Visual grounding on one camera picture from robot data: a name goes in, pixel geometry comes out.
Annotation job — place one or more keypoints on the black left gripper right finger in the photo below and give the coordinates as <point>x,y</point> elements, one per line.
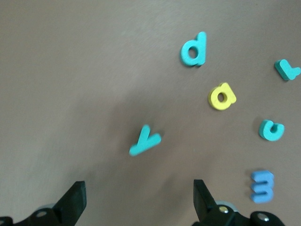
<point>204,204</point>

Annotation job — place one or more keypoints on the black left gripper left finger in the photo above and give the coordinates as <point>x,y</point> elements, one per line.
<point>70,204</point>

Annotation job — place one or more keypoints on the teal letter y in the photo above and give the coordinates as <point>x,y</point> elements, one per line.
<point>145,142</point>

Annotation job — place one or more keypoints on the blue letter m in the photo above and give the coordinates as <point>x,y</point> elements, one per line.
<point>258,187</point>

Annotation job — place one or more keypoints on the teal letter c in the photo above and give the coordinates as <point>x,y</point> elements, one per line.
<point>265,133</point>

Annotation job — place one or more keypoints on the yellow letter a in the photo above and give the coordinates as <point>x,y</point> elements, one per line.
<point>229,97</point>

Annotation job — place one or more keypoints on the teal letter d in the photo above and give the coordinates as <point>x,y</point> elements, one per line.
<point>201,47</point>

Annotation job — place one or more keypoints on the teal letter r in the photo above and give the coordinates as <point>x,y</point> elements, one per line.
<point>285,68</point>

